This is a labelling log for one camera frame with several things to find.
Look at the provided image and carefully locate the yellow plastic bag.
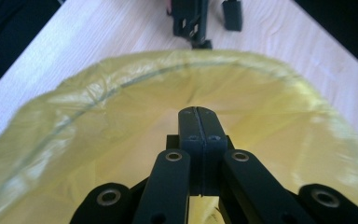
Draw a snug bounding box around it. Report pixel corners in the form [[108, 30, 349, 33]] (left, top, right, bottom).
[[0, 49, 358, 224]]

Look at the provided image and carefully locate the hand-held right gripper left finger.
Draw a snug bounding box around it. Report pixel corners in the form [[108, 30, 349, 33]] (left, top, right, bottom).
[[177, 106, 206, 197]]

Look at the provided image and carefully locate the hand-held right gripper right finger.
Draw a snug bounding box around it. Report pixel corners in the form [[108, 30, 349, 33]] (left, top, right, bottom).
[[195, 106, 229, 197]]

